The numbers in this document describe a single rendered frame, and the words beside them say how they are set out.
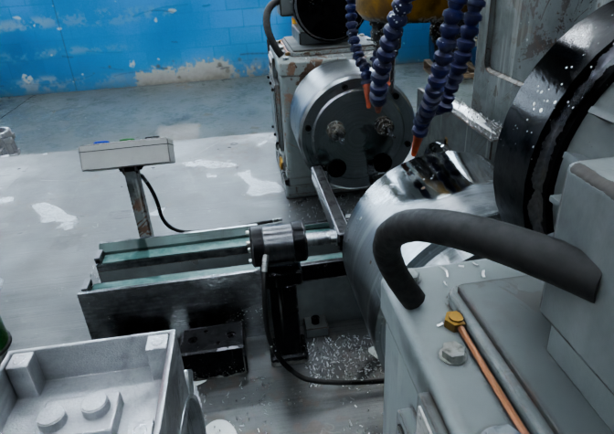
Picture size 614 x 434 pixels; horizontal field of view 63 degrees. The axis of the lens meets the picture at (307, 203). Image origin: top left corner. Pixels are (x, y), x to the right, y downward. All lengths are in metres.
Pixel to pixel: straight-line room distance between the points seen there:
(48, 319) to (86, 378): 0.65
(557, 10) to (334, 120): 0.44
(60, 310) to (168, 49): 5.57
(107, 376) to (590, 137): 0.36
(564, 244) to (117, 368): 0.33
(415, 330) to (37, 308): 0.88
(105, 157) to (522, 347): 0.87
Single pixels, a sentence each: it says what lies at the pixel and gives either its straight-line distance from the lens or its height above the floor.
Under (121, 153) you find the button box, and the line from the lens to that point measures 1.04.
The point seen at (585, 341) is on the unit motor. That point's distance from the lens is 0.23.
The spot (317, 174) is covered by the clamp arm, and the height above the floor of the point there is 1.03.
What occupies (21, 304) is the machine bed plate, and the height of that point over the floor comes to 0.80.
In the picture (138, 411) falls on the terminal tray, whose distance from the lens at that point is 0.39.
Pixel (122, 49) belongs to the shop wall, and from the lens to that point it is 6.58.
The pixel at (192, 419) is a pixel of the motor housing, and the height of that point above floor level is 1.02.
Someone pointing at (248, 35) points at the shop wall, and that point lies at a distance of 6.40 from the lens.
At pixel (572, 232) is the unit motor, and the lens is 0.22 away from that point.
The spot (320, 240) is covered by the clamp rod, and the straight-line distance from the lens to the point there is 0.72.
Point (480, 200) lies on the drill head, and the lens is 0.52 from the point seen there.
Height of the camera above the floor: 1.39
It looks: 27 degrees down
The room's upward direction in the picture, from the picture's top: 4 degrees counter-clockwise
